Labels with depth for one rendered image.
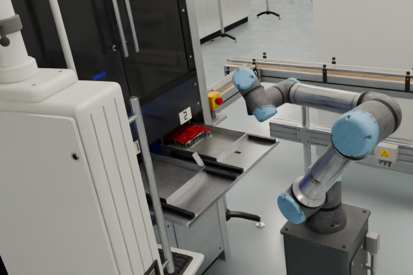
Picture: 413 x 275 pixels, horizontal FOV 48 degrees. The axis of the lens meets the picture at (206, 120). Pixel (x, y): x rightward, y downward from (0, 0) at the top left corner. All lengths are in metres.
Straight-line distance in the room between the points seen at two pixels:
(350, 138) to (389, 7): 2.00
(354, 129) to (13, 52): 0.88
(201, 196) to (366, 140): 0.80
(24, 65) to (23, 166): 0.26
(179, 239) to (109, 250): 1.19
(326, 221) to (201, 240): 1.00
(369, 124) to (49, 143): 0.80
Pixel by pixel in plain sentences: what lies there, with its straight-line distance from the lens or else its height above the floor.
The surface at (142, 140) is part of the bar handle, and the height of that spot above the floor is 1.36.
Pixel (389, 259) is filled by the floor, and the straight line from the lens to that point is 2.86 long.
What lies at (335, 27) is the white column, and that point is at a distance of 3.35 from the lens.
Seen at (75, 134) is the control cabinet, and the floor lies 1.49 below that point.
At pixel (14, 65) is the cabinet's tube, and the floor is 1.62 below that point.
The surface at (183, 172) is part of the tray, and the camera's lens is 2.01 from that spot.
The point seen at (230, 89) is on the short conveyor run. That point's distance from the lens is 2.69.
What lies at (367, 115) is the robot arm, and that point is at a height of 1.36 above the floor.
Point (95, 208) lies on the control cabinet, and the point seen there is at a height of 1.29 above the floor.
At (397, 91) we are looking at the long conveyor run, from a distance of 2.67.
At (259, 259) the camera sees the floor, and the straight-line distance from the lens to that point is 2.84.
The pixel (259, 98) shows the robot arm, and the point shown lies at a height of 1.31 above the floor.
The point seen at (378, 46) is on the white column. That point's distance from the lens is 3.29.
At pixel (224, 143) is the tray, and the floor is 0.88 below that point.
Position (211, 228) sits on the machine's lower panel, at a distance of 2.61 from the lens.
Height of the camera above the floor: 1.90
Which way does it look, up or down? 25 degrees down
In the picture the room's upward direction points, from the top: 9 degrees counter-clockwise
